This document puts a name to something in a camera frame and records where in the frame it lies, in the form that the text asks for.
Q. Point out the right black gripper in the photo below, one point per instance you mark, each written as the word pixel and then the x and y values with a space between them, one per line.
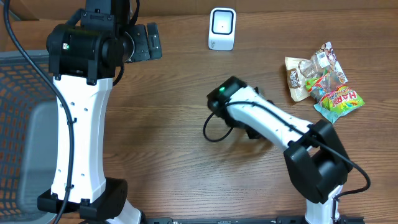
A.
pixel 252 133

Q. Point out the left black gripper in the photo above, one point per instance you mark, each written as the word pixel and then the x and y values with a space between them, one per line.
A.
pixel 145 51

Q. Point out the beige cookie snack bag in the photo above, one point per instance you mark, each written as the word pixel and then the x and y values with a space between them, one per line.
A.
pixel 300 71

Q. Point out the green snack bag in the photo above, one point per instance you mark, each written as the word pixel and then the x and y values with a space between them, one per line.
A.
pixel 331 92

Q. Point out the teal snack packet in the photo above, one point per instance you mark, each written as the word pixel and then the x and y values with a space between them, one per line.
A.
pixel 331 116

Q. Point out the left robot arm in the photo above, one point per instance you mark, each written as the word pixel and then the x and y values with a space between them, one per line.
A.
pixel 87 55

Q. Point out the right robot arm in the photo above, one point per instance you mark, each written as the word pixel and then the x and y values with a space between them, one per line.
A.
pixel 316 160

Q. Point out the white barcode scanner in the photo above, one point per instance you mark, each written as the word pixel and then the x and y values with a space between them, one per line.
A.
pixel 222 28

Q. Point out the grey plastic mesh basket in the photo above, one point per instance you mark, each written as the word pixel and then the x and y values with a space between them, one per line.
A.
pixel 28 140

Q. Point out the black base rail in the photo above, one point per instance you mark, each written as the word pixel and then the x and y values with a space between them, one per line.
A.
pixel 278 220

